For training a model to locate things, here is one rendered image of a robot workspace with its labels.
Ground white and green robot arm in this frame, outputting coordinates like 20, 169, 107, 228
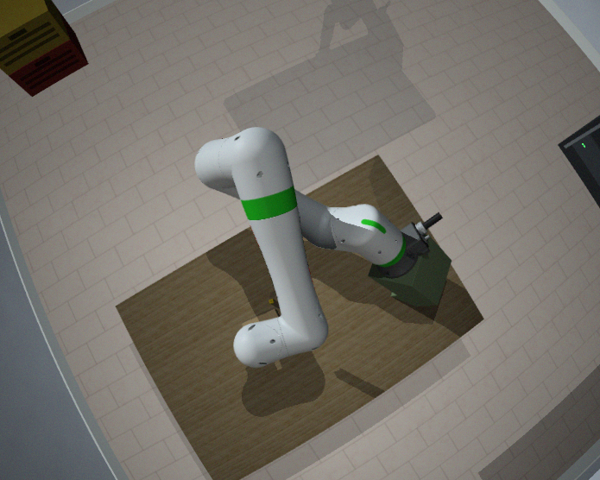
195, 127, 442, 368

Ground tan flat mat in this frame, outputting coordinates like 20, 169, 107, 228
242, 309, 278, 327

